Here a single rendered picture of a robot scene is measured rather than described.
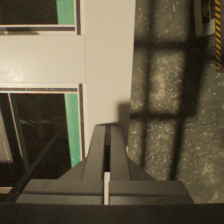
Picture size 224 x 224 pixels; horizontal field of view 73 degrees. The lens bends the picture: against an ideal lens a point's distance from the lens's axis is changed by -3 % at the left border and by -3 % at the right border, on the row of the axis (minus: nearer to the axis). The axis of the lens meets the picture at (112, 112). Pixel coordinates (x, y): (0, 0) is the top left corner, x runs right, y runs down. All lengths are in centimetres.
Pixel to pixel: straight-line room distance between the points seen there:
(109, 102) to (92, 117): 2
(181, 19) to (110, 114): 109
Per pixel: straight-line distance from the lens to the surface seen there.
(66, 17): 23
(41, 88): 22
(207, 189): 177
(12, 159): 70
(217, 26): 96
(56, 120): 117
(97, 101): 15
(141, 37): 111
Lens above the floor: 108
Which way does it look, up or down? 73 degrees down
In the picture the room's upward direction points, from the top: 178 degrees clockwise
